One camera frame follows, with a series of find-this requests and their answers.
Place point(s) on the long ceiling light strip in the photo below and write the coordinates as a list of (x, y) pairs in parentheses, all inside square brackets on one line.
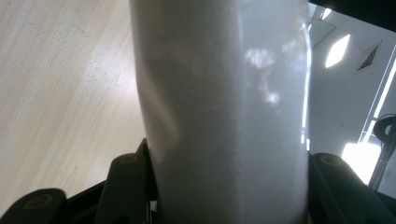
[(385, 90)]

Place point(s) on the bright ceiling light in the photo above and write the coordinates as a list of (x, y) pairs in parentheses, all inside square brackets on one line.
[(337, 51)]

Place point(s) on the black curved bracket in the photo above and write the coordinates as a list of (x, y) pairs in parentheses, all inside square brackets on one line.
[(386, 130)]

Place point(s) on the small ceiling light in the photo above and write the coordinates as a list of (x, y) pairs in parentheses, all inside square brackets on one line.
[(326, 13)]

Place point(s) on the dark flat panel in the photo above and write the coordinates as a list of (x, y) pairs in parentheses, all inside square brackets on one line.
[(358, 11)]

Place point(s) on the bright light panel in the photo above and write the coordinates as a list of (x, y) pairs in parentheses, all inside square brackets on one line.
[(361, 161)]

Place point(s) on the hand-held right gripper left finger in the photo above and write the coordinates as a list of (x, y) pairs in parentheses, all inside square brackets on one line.
[(151, 183)]

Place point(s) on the ceiling air vent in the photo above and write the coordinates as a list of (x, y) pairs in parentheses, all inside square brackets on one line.
[(369, 59)]

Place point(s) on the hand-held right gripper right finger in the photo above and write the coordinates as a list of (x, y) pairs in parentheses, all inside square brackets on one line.
[(310, 186)]

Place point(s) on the red and white pouch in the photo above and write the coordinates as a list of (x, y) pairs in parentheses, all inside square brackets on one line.
[(218, 109)]

